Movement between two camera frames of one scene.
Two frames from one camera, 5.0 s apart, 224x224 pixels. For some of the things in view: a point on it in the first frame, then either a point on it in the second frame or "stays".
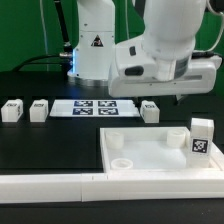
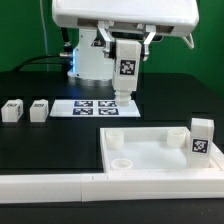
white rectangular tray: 152,150 stays
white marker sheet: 94,108 stays
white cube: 149,111 -> 126,70
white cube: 201,137 stays
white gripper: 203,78 -> 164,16
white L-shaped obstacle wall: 98,187 stays
